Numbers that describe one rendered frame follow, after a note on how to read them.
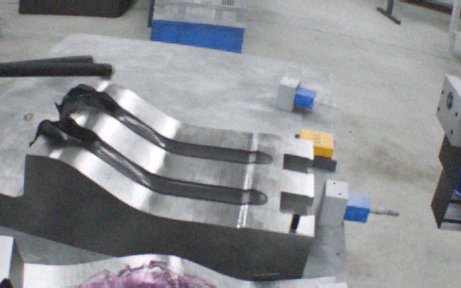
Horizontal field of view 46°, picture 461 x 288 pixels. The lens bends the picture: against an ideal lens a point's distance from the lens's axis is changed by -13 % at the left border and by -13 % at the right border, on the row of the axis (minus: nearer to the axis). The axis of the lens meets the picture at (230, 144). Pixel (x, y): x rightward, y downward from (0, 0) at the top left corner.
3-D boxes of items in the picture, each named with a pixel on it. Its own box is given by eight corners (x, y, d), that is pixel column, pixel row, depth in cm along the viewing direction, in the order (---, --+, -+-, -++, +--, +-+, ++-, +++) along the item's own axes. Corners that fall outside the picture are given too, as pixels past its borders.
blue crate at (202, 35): (240, 41, 428) (244, 13, 418) (240, 60, 391) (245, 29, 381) (155, 32, 424) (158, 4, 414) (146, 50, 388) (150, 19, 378)
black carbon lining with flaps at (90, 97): (270, 164, 91) (281, 106, 87) (264, 225, 77) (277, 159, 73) (53, 126, 92) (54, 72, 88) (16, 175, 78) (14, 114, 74)
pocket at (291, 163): (308, 179, 92) (313, 158, 90) (308, 198, 87) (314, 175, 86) (279, 174, 92) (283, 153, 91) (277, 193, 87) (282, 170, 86)
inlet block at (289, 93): (338, 114, 130) (342, 91, 127) (335, 123, 125) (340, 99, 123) (279, 99, 132) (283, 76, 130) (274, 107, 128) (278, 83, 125)
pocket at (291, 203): (308, 218, 82) (314, 196, 81) (307, 240, 78) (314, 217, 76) (275, 214, 83) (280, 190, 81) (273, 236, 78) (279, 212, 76)
